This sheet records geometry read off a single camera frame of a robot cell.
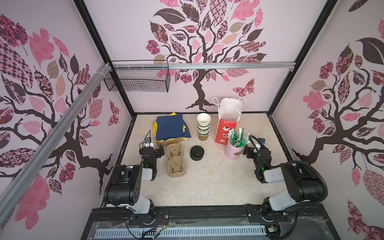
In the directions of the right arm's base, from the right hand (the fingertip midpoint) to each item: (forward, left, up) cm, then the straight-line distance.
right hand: (254, 143), depth 92 cm
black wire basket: (+58, +84, +10) cm, 102 cm away
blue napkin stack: (+17, +55, -4) cm, 58 cm away
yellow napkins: (+20, +68, -4) cm, 71 cm away
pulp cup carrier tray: (-13, +49, -4) cm, 51 cm away
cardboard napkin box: (+5, +53, -4) cm, 54 cm away
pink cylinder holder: (-7, +15, 0) cm, 17 cm away
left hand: (0, +64, -2) cm, 64 cm away
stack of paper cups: (+7, +32, +11) cm, 35 cm away
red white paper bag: (+23, +13, +7) cm, 27 cm away
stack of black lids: (-5, +37, -3) cm, 37 cm away
